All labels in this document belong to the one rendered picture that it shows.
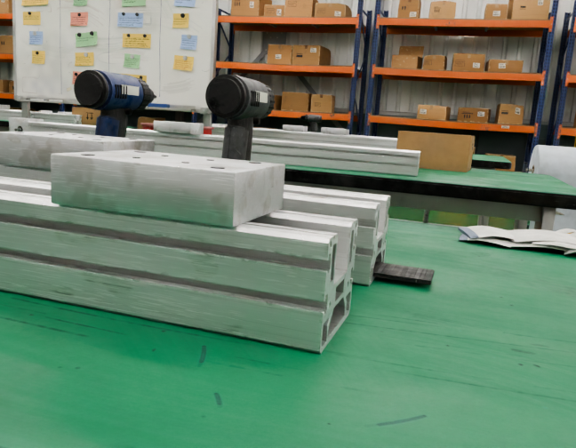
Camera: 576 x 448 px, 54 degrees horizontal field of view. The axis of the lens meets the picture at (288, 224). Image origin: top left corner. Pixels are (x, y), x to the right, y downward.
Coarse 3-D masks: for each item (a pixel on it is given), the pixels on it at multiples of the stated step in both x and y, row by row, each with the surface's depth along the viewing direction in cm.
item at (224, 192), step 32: (64, 160) 44; (96, 160) 43; (128, 160) 43; (160, 160) 45; (192, 160) 47; (224, 160) 49; (64, 192) 45; (96, 192) 44; (128, 192) 43; (160, 192) 42; (192, 192) 41; (224, 192) 40; (256, 192) 44; (224, 224) 41
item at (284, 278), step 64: (0, 192) 49; (0, 256) 48; (64, 256) 46; (128, 256) 44; (192, 256) 42; (256, 256) 42; (320, 256) 39; (192, 320) 43; (256, 320) 41; (320, 320) 40
